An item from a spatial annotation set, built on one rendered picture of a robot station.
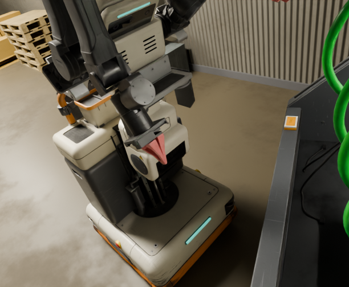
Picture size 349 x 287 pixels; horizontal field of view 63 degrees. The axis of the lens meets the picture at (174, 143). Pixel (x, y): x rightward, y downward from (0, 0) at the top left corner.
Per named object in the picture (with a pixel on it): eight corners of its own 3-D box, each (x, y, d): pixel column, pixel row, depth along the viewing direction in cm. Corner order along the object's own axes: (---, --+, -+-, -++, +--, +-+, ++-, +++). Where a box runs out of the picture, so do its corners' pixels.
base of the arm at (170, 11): (175, 5, 106) (151, 16, 100) (185, -10, 99) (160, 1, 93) (189, 25, 107) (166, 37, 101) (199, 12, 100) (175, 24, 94)
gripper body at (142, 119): (169, 123, 69) (153, 97, 67) (137, 147, 64) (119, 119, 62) (157, 127, 74) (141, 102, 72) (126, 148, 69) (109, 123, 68)
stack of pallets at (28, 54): (81, 54, 511) (61, 8, 464) (43, 73, 476) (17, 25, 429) (55, 48, 586) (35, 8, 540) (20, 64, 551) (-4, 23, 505)
